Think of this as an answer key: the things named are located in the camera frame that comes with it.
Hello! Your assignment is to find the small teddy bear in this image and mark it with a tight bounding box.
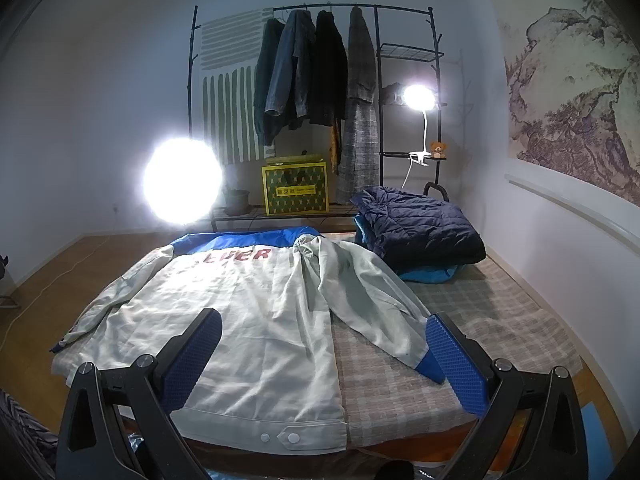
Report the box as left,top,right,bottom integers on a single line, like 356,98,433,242
430,142,447,159

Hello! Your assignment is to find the light blue folded garment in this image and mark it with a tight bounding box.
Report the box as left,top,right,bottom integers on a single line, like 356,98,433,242
354,214,462,284

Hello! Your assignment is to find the grey and blue jacket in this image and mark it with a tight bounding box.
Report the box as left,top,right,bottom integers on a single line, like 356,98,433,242
52,226,444,455

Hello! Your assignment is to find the black hanging coat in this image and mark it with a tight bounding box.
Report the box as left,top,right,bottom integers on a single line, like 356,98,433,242
307,11,348,127

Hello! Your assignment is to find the small dark plant pot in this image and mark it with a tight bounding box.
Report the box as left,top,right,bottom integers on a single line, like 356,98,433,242
224,188,252,216

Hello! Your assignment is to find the green striped wall tapestry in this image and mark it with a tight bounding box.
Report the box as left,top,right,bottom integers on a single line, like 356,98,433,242
200,8,276,165

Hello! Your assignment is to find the black metal clothes rack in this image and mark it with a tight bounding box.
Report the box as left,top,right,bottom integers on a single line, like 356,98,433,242
186,3,448,233

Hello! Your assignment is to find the dark green hanging jacket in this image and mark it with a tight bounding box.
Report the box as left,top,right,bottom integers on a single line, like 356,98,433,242
254,18,284,146

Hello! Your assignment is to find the landscape painting wall scroll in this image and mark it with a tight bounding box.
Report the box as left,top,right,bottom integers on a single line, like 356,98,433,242
499,0,639,204

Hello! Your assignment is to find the navy quilted down jacket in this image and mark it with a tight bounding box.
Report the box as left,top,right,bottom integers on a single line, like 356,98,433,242
350,186,486,274

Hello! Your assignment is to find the yellow green patterned box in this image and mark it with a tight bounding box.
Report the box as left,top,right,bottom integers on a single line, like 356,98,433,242
262,155,330,216

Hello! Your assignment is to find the blue denim hanging jacket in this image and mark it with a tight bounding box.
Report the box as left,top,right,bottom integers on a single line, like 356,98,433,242
265,10,316,118

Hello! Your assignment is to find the ring light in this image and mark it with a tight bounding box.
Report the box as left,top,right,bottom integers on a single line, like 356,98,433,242
141,136,224,226

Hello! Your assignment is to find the plaid bed blanket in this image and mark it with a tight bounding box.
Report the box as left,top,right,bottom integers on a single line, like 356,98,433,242
52,228,582,456

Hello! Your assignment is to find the grey plaid hanging coat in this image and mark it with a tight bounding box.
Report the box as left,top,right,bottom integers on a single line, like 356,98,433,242
336,6,380,204

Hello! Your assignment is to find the white clip desk lamp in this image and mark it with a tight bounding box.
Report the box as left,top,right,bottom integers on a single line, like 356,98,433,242
399,82,437,192

